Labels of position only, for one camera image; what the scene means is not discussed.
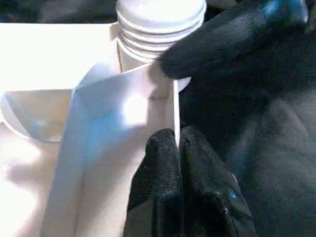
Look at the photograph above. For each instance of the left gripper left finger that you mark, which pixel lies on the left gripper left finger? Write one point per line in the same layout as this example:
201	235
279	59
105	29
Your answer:
158	197

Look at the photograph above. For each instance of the black work mat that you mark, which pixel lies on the black work mat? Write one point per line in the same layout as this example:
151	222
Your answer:
266	148

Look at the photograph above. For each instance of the white plastic table top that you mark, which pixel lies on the white plastic table top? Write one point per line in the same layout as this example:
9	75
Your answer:
74	123

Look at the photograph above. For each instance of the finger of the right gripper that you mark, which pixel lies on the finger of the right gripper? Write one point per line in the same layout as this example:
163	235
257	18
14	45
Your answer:
232	39

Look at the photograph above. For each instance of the white plastic table leg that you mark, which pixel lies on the white plastic table leg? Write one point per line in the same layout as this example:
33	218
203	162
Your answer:
158	24

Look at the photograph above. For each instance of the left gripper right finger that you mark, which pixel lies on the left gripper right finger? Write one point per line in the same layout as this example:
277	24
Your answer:
212	207

